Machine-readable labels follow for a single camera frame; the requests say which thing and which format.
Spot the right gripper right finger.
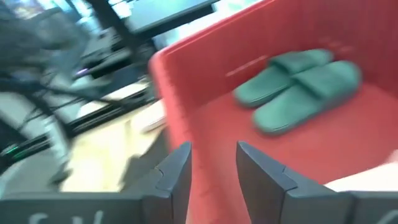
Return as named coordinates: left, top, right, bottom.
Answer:
left=235, top=141, right=354, bottom=224

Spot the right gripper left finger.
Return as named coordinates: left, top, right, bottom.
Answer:
left=141, top=141, right=192, bottom=224

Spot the pink rubber slide sandal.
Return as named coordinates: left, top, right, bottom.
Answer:
left=130, top=99, right=167, bottom=134

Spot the green rubber slide sandal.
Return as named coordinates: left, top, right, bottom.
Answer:
left=252, top=60, right=363, bottom=136
left=233, top=49, right=334, bottom=109

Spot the red plastic bin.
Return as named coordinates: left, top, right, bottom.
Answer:
left=148, top=0, right=398, bottom=224

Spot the black metal table frame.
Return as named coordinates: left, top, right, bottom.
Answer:
left=62, top=86, right=156, bottom=138

